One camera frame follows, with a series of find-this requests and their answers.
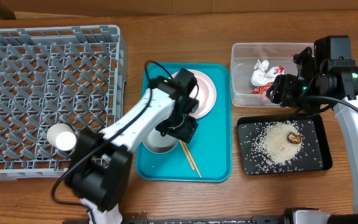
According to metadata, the red snack wrapper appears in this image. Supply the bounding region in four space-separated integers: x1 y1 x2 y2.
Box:
252 65 285 95

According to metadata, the white napkin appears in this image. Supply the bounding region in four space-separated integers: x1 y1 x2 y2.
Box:
250 60 280 86

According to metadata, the small pink bowl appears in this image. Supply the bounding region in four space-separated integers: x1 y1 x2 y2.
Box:
190 70 209 114

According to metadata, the pile of white rice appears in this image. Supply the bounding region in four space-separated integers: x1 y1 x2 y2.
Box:
239 119 323 174

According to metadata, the white paper cup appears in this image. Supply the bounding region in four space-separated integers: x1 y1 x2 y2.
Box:
47 123 77 151

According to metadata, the brown food piece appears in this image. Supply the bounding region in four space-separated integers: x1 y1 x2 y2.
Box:
287 132 302 144

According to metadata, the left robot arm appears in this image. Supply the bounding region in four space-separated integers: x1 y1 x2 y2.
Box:
64 68 198 223

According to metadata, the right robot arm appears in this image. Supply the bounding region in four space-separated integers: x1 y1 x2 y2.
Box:
266 35 358 223

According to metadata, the grey dishwasher rack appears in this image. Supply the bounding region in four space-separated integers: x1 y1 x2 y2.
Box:
0 25 128 181

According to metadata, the wooden chopstick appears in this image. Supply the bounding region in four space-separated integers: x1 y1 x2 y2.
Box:
179 140 195 170
184 142 202 178

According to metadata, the teal serving tray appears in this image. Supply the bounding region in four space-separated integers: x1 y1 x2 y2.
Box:
135 62 232 182

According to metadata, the large pink plate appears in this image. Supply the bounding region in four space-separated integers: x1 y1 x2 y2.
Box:
170 68 218 120

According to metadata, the clear plastic bin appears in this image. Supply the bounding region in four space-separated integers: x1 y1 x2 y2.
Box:
230 42 313 108

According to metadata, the black tray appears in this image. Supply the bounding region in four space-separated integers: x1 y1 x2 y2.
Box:
236 112 334 176

